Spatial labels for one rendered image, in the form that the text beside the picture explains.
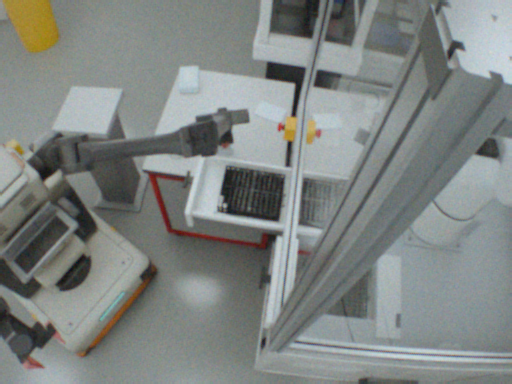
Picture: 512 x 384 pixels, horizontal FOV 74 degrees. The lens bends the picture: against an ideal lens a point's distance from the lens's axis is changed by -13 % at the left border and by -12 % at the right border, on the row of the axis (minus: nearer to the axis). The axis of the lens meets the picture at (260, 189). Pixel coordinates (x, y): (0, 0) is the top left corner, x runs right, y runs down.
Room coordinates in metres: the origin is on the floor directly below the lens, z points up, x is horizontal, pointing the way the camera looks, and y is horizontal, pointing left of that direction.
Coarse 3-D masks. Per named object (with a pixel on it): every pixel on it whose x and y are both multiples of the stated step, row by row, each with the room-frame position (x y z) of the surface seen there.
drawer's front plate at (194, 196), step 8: (200, 160) 0.77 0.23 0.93; (200, 168) 0.74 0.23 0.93; (200, 176) 0.71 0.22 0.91; (200, 184) 0.70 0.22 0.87; (192, 192) 0.64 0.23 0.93; (200, 192) 0.69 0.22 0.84; (192, 200) 0.61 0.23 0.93; (192, 208) 0.59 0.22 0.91; (192, 216) 0.57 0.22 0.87; (192, 224) 0.56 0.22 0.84
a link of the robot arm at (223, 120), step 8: (216, 112) 0.88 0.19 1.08; (224, 112) 0.87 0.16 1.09; (200, 120) 0.62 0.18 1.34; (216, 120) 0.72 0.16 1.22; (224, 120) 0.77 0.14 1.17; (216, 128) 0.64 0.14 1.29; (224, 128) 0.73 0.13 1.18; (232, 128) 0.86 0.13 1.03; (216, 136) 0.63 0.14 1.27; (208, 152) 0.56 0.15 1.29; (216, 152) 0.59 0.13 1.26
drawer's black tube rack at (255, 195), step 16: (240, 176) 0.76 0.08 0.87; (256, 176) 0.75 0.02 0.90; (272, 176) 0.76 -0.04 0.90; (240, 192) 0.68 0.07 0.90; (256, 192) 0.69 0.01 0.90; (272, 192) 0.70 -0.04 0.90; (224, 208) 0.61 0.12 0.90; (240, 208) 0.63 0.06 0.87; (256, 208) 0.64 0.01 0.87; (272, 208) 0.63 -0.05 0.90
